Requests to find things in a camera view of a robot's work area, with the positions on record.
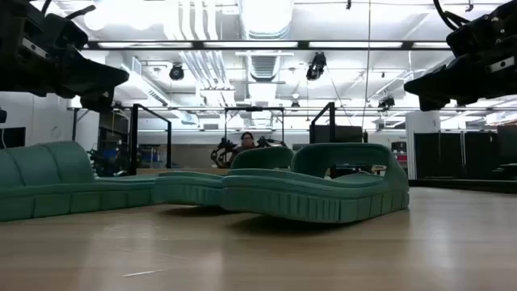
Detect black wall monitor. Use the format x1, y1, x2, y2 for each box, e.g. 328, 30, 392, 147
0, 126, 27, 150

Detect black overhead rig beam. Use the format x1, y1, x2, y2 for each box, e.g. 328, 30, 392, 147
86, 39, 452, 51

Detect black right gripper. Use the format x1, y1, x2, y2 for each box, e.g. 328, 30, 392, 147
403, 0, 517, 112

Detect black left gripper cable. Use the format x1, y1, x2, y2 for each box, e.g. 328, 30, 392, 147
40, 0, 97, 21

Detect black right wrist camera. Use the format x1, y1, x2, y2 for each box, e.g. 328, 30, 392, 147
446, 15, 494, 58

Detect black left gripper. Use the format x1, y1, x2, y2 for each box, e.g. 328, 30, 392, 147
0, 0, 130, 115

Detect black table rig frame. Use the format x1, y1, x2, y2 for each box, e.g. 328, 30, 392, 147
407, 177, 517, 194

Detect green rubber slide sandal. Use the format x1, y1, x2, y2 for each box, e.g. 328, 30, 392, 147
153, 145, 295, 208
0, 140, 158, 222
221, 141, 410, 225

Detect black partition panels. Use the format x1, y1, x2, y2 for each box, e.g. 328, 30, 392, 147
414, 129, 498, 181

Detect white room column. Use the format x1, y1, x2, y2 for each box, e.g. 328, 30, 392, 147
405, 109, 441, 181

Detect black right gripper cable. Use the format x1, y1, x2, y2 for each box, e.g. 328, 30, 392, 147
433, 0, 472, 32

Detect person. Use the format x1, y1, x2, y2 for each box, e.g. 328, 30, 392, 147
237, 131, 257, 154

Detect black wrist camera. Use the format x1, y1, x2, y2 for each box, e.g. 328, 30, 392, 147
44, 14, 90, 52
446, 15, 494, 58

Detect black overhead camera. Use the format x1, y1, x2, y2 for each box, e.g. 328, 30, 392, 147
305, 51, 328, 82

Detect red storage box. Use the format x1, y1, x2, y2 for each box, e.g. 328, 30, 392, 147
389, 141, 409, 163

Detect black storage rack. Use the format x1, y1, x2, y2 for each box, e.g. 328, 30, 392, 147
98, 108, 131, 177

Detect black metal wooden shelf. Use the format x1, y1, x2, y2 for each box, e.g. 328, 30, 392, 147
128, 101, 337, 179

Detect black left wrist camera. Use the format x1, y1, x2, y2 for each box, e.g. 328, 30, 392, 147
44, 14, 90, 52

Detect dark background cabinet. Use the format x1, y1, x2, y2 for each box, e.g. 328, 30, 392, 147
309, 124, 364, 145

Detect silver ceiling air duct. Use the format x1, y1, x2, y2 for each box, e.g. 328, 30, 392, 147
237, 0, 295, 40

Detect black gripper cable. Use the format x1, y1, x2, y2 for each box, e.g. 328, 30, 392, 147
433, 0, 472, 32
40, 0, 97, 21

